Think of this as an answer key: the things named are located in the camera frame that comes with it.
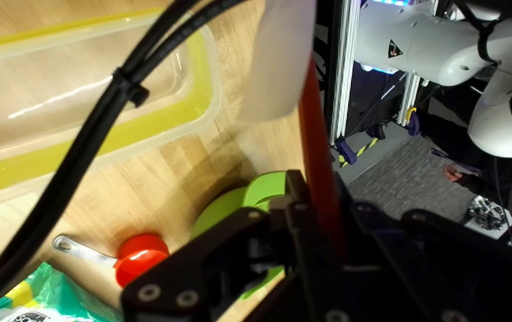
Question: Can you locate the yellow clear lunch box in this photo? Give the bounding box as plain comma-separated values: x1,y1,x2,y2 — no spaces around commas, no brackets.
0,8,222,201

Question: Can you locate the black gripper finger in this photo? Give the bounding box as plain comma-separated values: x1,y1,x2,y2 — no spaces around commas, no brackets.
245,169,311,278

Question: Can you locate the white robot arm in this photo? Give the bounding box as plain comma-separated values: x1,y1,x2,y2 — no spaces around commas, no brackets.
240,0,512,214

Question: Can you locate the green wipes packet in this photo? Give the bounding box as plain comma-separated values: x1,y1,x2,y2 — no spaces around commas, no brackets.
0,262,121,322

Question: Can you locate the red measuring cup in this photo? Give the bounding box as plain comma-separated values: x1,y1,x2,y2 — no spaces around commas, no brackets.
52,232,170,287

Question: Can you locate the green bowl with seeds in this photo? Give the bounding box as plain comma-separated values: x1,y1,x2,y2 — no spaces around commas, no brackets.
189,171,286,298

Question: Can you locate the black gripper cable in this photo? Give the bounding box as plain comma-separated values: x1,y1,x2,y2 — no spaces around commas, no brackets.
0,0,248,318

